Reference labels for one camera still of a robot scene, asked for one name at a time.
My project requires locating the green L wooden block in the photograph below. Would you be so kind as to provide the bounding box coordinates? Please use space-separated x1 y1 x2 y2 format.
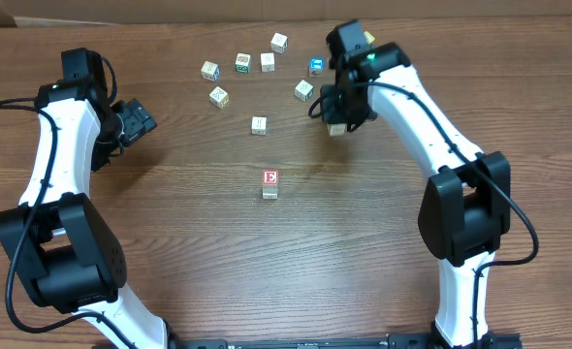
327 123 347 137

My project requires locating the red E wooden block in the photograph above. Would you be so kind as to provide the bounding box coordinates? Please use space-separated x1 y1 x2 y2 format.
262 170 279 186

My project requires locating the wooden leaf number two block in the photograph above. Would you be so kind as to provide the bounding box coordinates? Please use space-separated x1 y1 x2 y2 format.
262 186 278 195

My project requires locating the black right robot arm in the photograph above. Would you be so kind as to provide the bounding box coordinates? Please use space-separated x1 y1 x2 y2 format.
315 43 522 348

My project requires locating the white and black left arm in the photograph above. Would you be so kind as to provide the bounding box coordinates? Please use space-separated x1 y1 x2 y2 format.
0 75 177 348

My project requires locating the green sided elephant block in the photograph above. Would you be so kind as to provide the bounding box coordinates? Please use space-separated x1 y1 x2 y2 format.
294 79 314 102

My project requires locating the blue framed wooden block centre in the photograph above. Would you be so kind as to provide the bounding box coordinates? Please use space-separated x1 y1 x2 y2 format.
308 57 325 77

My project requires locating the yellow topped wooden block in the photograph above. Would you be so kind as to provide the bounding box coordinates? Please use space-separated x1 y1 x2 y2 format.
365 31 375 44

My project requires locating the wooden block under gripper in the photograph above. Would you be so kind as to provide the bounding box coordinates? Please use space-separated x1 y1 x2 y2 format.
251 116 268 136

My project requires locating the wooden block top centre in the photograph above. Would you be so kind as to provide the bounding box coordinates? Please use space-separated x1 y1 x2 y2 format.
270 33 288 54

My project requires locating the wooden block yellow side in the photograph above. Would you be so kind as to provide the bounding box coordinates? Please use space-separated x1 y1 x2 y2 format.
209 86 230 109

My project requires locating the wooden block blue side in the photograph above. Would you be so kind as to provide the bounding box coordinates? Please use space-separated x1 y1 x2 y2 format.
201 61 220 81

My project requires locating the wooden block red green picture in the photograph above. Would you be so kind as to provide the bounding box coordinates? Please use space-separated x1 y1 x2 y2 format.
235 53 251 74

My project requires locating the wooden block near camera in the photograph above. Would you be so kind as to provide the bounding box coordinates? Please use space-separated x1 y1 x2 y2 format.
260 52 275 73

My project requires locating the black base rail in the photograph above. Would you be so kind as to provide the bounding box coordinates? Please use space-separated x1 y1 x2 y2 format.
169 331 524 349

